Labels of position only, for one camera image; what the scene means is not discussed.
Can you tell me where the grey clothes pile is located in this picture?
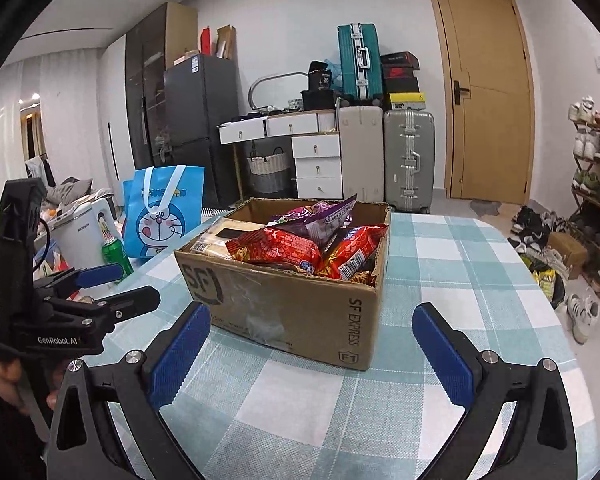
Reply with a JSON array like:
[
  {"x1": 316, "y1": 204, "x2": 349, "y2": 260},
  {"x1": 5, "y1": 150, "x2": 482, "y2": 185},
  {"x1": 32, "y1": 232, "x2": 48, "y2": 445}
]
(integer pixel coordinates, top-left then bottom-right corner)
[{"x1": 45, "y1": 176, "x2": 98, "y2": 206}]

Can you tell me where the white sheer curtain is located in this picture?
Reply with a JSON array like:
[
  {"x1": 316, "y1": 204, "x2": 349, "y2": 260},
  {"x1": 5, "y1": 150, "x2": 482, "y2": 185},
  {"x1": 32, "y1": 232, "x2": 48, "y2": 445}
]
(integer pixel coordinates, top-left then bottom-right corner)
[{"x1": 0, "y1": 47, "x2": 106, "y2": 221}]

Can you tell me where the dark grey refrigerator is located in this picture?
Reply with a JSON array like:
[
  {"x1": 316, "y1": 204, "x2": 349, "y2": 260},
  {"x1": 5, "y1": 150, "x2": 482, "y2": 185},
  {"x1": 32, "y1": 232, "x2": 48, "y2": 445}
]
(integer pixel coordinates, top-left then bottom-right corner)
[{"x1": 162, "y1": 54, "x2": 241, "y2": 206}]

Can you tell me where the silver suitcase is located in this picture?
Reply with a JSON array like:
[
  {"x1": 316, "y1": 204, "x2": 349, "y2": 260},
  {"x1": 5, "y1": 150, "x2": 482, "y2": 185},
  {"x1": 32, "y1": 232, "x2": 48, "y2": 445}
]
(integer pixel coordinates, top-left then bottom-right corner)
[{"x1": 382, "y1": 108, "x2": 436, "y2": 214}]

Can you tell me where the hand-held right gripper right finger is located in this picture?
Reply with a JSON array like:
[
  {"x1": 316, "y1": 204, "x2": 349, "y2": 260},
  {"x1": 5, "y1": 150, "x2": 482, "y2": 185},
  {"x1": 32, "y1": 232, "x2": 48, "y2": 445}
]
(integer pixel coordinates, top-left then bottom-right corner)
[{"x1": 412, "y1": 302, "x2": 578, "y2": 480}]

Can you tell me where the person's left forearm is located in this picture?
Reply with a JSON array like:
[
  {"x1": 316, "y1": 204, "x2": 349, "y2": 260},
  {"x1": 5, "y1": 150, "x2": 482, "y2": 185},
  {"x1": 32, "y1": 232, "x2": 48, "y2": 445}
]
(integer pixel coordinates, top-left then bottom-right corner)
[{"x1": 0, "y1": 355, "x2": 51, "y2": 480}]

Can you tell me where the yellow black shoe box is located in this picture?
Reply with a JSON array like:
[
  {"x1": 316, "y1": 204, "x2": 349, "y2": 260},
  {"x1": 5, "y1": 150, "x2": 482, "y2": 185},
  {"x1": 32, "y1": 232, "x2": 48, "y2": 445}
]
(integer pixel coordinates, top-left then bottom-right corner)
[{"x1": 387, "y1": 92, "x2": 427, "y2": 111}]

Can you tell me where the green drink can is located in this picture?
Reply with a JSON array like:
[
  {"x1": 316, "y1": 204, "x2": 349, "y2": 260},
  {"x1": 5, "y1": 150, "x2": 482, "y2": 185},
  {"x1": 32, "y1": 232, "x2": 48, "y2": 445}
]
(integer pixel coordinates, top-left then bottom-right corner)
[{"x1": 101, "y1": 236, "x2": 135, "y2": 278}]

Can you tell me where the white sneaker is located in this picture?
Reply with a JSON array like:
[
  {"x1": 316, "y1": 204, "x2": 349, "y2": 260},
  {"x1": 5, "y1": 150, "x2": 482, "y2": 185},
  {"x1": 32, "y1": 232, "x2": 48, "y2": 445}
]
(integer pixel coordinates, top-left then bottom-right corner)
[
  {"x1": 565, "y1": 291, "x2": 595, "y2": 322},
  {"x1": 572, "y1": 307, "x2": 600, "y2": 345}
]

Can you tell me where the person's left hand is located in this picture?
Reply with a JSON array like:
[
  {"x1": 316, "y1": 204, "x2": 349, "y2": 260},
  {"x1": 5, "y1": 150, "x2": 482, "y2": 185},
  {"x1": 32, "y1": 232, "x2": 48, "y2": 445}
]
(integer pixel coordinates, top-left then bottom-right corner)
[{"x1": 0, "y1": 357, "x2": 60, "y2": 416}]

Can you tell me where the purple bear snack bag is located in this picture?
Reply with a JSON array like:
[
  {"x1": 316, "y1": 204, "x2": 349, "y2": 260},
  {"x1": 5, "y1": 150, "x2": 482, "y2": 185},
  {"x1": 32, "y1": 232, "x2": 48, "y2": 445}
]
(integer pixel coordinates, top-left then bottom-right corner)
[{"x1": 266, "y1": 194, "x2": 358, "y2": 251}]

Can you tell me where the white electric appliance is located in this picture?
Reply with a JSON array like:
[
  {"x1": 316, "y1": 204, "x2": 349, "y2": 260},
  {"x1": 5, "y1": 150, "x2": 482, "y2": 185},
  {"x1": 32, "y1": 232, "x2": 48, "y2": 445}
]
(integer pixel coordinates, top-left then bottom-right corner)
[{"x1": 55, "y1": 197, "x2": 118, "y2": 271}]

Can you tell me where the pile of shoes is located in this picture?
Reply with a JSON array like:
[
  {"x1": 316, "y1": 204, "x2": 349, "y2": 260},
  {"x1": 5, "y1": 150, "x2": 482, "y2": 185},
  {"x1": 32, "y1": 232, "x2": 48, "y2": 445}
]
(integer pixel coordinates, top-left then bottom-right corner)
[{"x1": 507, "y1": 205, "x2": 573, "y2": 281}]

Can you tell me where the red chip bag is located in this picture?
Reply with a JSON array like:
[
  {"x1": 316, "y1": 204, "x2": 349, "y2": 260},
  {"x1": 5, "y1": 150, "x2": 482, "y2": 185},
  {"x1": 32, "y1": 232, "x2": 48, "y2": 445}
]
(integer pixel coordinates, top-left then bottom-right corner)
[{"x1": 226, "y1": 227, "x2": 323, "y2": 276}]

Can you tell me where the arched mirror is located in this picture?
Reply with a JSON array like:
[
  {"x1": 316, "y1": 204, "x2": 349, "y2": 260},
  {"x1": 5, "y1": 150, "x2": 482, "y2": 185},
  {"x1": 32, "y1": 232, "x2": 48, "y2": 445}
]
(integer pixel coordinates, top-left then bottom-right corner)
[{"x1": 248, "y1": 72, "x2": 308, "y2": 112}]

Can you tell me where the white wardrobe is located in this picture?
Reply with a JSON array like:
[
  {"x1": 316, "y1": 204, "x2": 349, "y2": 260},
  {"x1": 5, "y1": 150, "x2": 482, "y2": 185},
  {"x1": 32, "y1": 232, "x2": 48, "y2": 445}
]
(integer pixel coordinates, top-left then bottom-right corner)
[{"x1": 97, "y1": 35, "x2": 136, "y2": 186}]

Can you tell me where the red cookie packet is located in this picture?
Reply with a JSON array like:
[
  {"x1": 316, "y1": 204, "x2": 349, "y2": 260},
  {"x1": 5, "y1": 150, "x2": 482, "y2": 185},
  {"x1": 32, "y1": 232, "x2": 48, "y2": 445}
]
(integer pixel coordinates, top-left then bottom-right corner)
[{"x1": 320, "y1": 224, "x2": 388, "y2": 281}]

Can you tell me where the black storage box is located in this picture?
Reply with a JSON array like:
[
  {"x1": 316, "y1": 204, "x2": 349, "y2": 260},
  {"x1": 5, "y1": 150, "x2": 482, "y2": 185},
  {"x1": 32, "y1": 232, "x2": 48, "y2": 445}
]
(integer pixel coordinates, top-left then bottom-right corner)
[{"x1": 300, "y1": 89, "x2": 340, "y2": 111}]

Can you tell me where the teal suitcase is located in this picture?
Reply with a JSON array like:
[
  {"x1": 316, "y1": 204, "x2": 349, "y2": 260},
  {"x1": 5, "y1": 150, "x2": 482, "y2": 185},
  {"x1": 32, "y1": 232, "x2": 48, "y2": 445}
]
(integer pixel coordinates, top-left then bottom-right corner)
[{"x1": 336, "y1": 23, "x2": 382, "y2": 106}]

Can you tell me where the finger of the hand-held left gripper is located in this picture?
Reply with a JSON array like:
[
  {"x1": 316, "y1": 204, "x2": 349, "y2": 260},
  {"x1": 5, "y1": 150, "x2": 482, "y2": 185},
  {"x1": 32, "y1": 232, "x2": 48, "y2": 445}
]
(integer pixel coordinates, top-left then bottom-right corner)
[
  {"x1": 32, "y1": 264, "x2": 124, "y2": 301},
  {"x1": 45, "y1": 285, "x2": 162, "y2": 333}
]

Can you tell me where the white drawer desk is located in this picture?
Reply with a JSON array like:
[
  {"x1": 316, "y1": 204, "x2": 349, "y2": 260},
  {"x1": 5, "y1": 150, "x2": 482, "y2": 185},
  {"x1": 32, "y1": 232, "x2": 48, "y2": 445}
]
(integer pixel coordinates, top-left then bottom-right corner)
[{"x1": 217, "y1": 110, "x2": 343, "y2": 201}]

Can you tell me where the beige suitcase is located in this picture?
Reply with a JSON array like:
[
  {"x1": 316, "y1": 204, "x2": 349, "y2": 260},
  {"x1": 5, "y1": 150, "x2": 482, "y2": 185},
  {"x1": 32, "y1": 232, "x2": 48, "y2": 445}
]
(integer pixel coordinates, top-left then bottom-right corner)
[{"x1": 337, "y1": 105, "x2": 385, "y2": 201}]

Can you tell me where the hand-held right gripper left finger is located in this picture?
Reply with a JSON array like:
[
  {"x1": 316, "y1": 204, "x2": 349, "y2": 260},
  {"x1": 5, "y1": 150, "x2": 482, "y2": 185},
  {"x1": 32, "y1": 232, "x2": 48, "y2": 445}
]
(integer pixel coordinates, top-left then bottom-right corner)
[{"x1": 47, "y1": 302, "x2": 213, "y2": 480}]

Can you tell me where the plaid tablecloth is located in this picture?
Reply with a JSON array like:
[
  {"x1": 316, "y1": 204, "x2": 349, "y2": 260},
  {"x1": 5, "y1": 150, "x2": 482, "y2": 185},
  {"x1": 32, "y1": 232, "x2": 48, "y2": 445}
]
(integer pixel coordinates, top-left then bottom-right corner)
[{"x1": 45, "y1": 212, "x2": 600, "y2": 480}]

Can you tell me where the blue cartoon tote bag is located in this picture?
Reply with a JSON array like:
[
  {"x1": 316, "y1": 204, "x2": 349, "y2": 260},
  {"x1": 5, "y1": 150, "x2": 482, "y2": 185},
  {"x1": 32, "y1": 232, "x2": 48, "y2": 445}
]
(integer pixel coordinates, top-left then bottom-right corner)
[{"x1": 122, "y1": 165, "x2": 205, "y2": 261}]

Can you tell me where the brown cardboard piece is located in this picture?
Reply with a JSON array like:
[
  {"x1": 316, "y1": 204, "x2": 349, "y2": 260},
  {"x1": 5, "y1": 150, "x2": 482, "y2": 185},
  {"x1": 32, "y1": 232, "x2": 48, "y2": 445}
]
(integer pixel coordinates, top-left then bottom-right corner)
[{"x1": 215, "y1": 24, "x2": 237, "y2": 59}]

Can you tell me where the woven laundry basket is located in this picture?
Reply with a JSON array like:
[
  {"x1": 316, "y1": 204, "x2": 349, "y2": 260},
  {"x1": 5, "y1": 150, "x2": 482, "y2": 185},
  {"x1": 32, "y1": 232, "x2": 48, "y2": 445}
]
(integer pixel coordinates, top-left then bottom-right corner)
[{"x1": 247, "y1": 147, "x2": 292, "y2": 193}]

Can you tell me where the clear cracker packet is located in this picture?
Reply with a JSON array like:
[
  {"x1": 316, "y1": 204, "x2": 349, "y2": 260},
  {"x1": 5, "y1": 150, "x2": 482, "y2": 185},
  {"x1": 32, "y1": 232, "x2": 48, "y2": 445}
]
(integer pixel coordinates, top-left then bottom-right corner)
[{"x1": 190, "y1": 217, "x2": 261, "y2": 261}]

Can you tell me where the dark glass cabinet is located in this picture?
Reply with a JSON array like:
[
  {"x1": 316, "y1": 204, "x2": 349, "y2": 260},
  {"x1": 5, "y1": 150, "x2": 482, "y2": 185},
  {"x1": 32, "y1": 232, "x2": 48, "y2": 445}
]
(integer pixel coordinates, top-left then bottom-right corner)
[{"x1": 125, "y1": 1, "x2": 198, "y2": 171}]

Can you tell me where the yellow plastic bag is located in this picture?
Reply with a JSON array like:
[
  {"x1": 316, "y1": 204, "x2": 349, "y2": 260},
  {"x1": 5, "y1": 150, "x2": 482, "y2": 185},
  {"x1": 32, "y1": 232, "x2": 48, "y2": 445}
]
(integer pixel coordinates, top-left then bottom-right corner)
[{"x1": 532, "y1": 270, "x2": 561, "y2": 306}]

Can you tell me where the black printed carton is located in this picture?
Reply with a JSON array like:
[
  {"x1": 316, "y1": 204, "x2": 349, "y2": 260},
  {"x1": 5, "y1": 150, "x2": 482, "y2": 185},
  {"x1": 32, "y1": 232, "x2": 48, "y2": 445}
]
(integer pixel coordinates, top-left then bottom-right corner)
[{"x1": 307, "y1": 61, "x2": 333, "y2": 92}]

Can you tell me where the wooden door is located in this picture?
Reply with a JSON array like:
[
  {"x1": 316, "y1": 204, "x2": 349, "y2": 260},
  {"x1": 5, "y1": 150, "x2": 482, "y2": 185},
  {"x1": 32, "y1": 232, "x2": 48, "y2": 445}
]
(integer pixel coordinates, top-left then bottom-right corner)
[{"x1": 425, "y1": 0, "x2": 536, "y2": 206}]

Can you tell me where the small brown cardboard box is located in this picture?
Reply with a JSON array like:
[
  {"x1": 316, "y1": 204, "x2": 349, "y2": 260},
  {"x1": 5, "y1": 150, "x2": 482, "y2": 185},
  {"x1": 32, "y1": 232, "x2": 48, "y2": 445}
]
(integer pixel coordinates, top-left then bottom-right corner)
[{"x1": 547, "y1": 231, "x2": 588, "y2": 280}]

